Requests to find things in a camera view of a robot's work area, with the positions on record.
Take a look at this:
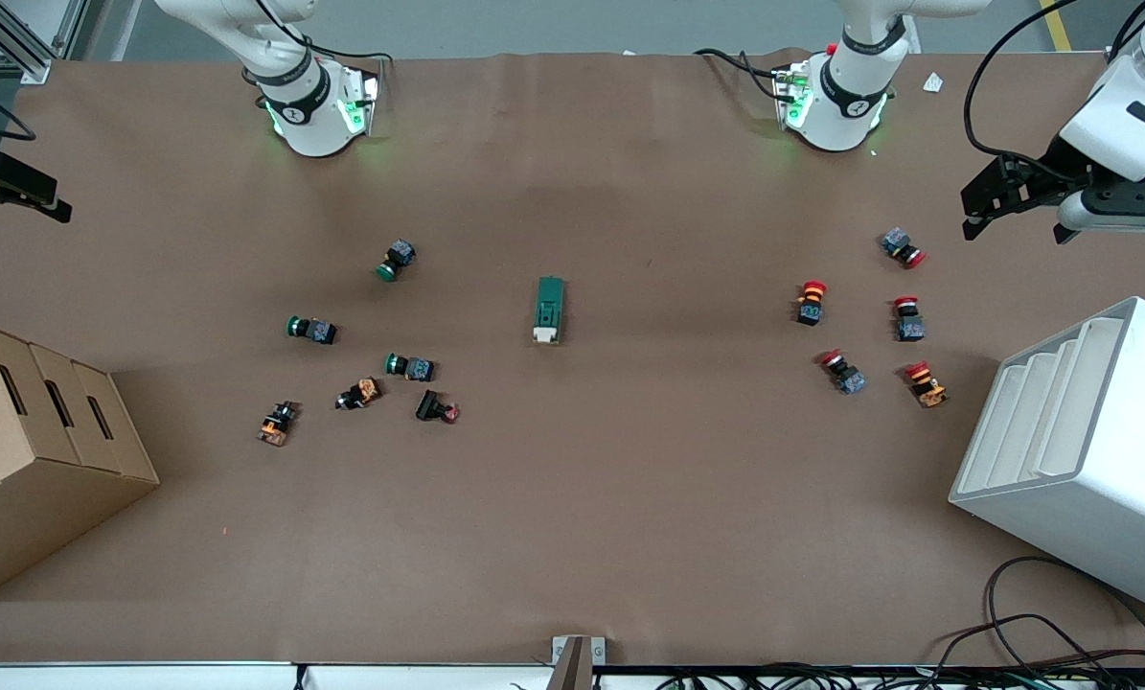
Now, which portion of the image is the red emergency stop button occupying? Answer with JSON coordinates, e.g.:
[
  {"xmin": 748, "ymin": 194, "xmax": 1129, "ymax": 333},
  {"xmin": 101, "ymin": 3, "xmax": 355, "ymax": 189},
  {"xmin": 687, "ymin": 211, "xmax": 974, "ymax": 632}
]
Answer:
[
  {"xmin": 893, "ymin": 296, "xmax": 927, "ymax": 343},
  {"xmin": 904, "ymin": 360, "xmax": 949, "ymax": 409},
  {"xmin": 795, "ymin": 280, "xmax": 829, "ymax": 328},
  {"xmin": 818, "ymin": 349, "xmax": 868, "ymax": 396},
  {"xmin": 881, "ymin": 227, "xmax": 927, "ymax": 270}
]

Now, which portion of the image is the brown cardboard box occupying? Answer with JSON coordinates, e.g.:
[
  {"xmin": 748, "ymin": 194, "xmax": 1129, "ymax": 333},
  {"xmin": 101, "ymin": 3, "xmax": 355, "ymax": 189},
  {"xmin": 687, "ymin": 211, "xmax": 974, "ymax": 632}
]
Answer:
[{"xmin": 0, "ymin": 320, "xmax": 161, "ymax": 603}]

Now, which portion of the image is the white slotted bin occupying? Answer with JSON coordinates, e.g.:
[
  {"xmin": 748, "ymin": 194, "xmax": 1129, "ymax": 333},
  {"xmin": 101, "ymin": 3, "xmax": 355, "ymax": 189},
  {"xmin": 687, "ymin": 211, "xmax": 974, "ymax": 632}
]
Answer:
[{"xmin": 949, "ymin": 296, "xmax": 1145, "ymax": 617}]

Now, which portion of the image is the brown paper table cover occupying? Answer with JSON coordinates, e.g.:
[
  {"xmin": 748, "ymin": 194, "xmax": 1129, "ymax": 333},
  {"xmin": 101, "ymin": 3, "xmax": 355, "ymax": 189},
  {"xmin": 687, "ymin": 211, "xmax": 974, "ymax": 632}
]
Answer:
[{"xmin": 0, "ymin": 48, "xmax": 1145, "ymax": 667}]

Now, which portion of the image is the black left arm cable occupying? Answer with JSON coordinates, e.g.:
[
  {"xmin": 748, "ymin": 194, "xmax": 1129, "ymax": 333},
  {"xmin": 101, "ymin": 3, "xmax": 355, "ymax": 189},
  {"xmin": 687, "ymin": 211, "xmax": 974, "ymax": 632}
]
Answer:
[{"xmin": 962, "ymin": 0, "xmax": 1145, "ymax": 172}]

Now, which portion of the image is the aluminium frame profile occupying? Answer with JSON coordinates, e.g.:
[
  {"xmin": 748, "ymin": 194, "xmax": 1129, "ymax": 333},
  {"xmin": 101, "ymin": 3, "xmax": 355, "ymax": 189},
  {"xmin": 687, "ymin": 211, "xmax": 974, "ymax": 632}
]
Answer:
[{"xmin": 0, "ymin": 0, "xmax": 91, "ymax": 85}]

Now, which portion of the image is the black base cable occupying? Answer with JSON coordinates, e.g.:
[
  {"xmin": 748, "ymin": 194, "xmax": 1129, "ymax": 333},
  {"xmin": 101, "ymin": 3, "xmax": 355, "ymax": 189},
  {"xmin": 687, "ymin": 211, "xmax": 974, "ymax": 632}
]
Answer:
[{"xmin": 694, "ymin": 47, "xmax": 795, "ymax": 103}]

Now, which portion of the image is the green push button switch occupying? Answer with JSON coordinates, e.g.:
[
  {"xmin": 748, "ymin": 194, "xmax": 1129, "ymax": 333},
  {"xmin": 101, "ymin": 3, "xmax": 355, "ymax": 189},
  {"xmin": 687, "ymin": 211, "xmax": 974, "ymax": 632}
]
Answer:
[
  {"xmin": 376, "ymin": 239, "xmax": 418, "ymax": 284},
  {"xmin": 286, "ymin": 314, "xmax": 339, "ymax": 347},
  {"xmin": 384, "ymin": 352, "xmax": 436, "ymax": 383}
]

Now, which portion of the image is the black orange selector switch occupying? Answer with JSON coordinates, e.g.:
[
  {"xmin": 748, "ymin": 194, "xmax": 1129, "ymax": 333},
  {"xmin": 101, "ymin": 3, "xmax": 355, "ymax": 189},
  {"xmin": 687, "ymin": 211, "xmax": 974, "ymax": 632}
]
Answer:
[
  {"xmin": 257, "ymin": 401, "xmax": 301, "ymax": 448},
  {"xmin": 334, "ymin": 378, "xmax": 383, "ymax": 412}
]

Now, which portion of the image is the black cable loop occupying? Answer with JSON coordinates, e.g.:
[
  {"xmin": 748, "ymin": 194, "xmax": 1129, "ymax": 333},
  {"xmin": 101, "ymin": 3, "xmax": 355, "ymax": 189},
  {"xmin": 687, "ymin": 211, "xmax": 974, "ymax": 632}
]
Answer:
[{"xmin": 934, "ymin": 556, "xmax": 1145, "ymax": 672}]

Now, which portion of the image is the black switch with red lamp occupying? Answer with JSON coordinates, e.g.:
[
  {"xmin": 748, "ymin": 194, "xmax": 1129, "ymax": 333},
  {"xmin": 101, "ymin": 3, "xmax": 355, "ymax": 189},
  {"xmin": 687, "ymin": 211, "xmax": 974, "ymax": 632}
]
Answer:
[{"xmin": 415, "ymin": 389, "xmax": 461, "ymax": 425}]

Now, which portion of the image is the black cable bundle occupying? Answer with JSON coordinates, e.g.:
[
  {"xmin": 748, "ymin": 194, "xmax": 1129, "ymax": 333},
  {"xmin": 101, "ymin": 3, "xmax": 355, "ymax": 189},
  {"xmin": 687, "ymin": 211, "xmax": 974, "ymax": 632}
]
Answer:
[{"xmin": 656, "ymin": 661, "xmax": 1145, "ymax": 690}]

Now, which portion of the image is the metal bracket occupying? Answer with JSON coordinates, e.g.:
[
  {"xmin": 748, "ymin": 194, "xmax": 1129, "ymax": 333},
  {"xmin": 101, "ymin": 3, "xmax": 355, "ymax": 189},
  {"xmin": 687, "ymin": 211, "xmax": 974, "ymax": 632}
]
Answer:
[{"xmin": 545, "ymin": 635, "xmax": 607, "ymax": 690}]

